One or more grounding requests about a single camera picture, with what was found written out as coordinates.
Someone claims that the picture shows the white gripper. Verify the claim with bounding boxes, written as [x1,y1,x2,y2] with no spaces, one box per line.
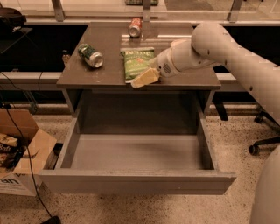
[131,48,179,88]

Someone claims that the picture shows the green jalapeno chip bag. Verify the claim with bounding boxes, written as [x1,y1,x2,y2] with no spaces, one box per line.
[120,47,154,83]

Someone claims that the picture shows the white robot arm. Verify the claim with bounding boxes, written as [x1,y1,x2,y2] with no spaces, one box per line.
[131,22,280,224]

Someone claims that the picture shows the grey cabinet with top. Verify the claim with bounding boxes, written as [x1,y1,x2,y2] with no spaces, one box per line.
[57,21,221,114]

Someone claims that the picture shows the open grey top drawer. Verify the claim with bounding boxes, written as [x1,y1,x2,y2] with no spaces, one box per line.
[38,90,237,196]

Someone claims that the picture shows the black bag on shelf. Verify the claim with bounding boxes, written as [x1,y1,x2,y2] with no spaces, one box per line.
[0,7,26,35]

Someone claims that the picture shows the red soda can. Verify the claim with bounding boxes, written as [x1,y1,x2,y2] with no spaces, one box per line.
[129,17,142,38]

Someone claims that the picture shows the green soda can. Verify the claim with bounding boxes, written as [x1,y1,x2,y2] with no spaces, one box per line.
[78,44,103,68]

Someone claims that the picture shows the black office chair base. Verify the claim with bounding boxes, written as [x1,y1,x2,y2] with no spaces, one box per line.
[248,108,280,156]

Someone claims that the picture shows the snack bags in box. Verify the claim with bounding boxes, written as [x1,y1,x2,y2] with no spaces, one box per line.
[0,133,19,173]

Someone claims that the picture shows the cardboard box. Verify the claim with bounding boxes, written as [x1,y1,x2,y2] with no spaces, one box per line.
[0,108,57,196]

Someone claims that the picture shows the black power adapter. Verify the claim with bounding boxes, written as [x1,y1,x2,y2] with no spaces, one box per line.
[41,216,61,224]

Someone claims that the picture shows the black cable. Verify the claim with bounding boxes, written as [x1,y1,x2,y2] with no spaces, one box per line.
[0,71,53,218]

